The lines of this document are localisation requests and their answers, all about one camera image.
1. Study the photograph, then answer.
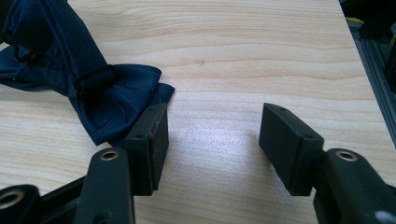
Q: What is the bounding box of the dark metal frame rail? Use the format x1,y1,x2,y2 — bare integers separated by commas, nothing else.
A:
348,21,396,147

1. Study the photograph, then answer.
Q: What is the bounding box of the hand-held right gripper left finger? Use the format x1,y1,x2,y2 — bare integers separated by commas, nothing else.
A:
75,103,170,224

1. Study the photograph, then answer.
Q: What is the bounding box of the dark blue cloth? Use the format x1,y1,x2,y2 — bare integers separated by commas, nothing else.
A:
0,0,176,147

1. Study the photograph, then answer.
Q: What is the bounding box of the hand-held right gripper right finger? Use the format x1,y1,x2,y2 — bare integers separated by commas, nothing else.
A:
258,103,396,224

